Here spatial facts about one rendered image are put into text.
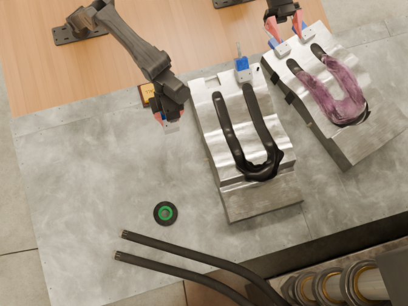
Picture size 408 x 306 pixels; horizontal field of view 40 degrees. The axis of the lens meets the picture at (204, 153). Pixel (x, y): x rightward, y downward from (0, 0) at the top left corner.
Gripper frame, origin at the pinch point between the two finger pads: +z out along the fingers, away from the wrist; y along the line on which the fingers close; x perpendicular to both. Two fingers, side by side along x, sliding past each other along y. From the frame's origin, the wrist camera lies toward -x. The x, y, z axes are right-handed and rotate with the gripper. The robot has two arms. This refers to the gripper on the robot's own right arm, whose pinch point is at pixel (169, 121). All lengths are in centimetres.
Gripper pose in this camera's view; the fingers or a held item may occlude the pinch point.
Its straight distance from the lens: 182.2
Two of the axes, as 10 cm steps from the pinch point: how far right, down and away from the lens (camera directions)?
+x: -2.9, -7.0, 6.5
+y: 9.5, -2.7, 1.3
